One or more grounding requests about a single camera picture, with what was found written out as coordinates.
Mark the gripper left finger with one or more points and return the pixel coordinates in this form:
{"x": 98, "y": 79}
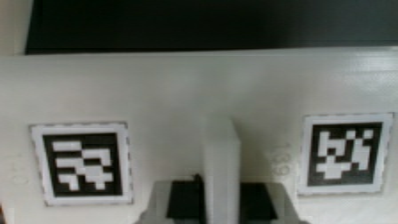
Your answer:
{"x": 177, "y": 203}

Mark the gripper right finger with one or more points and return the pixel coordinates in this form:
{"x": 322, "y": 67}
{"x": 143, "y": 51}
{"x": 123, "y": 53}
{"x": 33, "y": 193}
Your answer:
{"x": 265, "y": 204}

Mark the white door panel front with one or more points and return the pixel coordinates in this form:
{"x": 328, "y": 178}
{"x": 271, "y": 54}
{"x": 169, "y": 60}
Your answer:
{"x": 161, "y": 90}

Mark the white cabinet body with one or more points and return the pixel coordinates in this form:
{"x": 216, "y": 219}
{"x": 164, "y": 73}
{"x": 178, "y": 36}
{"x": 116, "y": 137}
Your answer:
{"x": 15, "y": 22}

